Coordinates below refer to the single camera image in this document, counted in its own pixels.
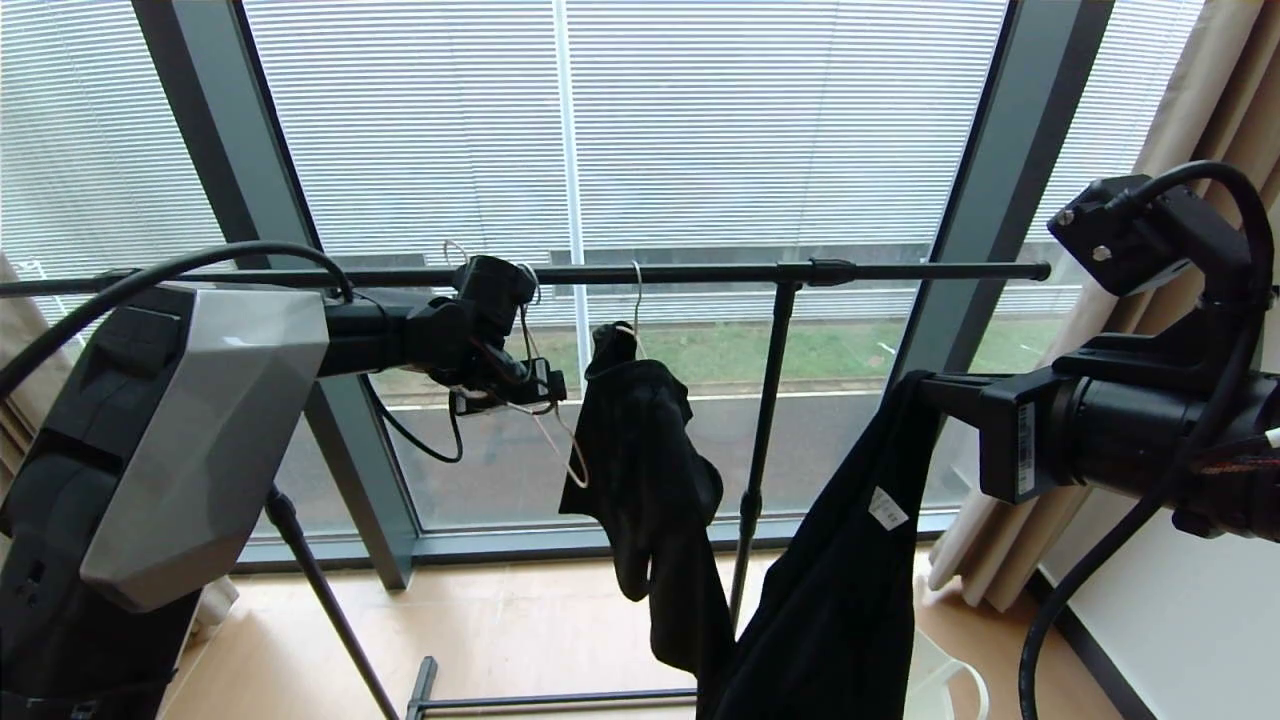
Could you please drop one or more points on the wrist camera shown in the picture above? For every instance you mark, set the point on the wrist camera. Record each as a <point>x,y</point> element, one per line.
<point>1150,240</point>
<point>522,285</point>

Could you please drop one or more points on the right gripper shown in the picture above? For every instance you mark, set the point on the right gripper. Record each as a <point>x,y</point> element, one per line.
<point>1100,430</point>

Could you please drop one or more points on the beige curtain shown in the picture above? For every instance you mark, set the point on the beige curtain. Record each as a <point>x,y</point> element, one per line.
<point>1200,80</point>
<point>20,360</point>

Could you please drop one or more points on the white laundry basket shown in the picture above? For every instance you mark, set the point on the white laundry basket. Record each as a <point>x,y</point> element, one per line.
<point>930,690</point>

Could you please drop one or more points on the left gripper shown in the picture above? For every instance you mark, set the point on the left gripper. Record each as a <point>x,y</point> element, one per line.
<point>500,380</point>

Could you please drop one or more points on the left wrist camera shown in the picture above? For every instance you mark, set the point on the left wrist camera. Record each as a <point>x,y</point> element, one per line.
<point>522,285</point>

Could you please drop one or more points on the pink clothes hanger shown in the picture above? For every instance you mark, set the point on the pink clothes hanger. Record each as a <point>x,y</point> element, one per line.
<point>637,300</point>
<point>583,470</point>

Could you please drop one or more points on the black clothes rack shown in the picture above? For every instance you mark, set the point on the black clothes rack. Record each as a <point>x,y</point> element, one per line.
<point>700,272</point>

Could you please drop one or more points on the black shorts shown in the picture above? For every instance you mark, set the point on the black shorts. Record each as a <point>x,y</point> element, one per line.
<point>640,480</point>

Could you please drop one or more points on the black garment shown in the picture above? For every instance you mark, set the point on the black garment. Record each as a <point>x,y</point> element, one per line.
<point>830,600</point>

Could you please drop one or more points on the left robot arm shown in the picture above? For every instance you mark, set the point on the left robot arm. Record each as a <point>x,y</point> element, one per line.
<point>200,420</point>

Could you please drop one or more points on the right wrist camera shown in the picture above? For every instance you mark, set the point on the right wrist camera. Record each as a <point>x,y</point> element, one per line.
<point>1150,240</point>

